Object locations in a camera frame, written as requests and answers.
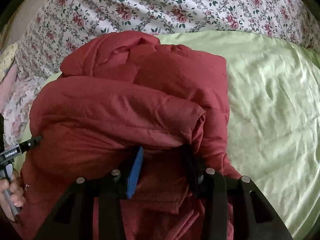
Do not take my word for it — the red quilted puffer coat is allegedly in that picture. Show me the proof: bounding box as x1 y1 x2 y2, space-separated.
16 31 239 239

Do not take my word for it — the person's left hand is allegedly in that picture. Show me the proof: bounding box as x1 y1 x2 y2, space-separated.
0 168 26 222

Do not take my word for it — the pastel floral pillow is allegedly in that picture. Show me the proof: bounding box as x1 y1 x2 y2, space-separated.
1 73 48 148

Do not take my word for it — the pink pillow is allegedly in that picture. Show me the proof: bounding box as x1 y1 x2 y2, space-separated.
0 63 17 109

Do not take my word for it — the light green bed sheet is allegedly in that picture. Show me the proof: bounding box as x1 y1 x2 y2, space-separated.
30 31 319 239

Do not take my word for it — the yellow floral pillow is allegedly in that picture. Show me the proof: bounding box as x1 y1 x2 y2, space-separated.
0 42 18 82

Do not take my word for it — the red floral white quilt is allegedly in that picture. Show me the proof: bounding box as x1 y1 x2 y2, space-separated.
15 0 319 78

